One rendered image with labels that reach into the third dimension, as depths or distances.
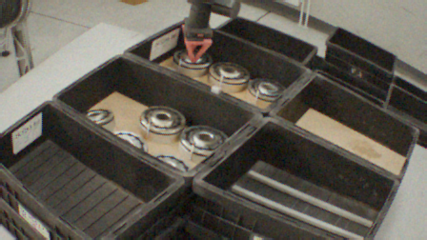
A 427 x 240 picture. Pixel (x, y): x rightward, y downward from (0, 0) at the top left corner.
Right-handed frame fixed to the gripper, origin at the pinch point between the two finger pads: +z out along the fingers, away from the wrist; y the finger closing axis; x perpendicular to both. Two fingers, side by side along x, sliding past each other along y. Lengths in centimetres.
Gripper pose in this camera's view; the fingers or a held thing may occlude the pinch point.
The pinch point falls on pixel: (193, 53)
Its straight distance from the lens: 175.1
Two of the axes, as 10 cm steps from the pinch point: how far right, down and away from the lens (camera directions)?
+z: -1.5, 8.3, 5.4
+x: -9.8, -0.4, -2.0
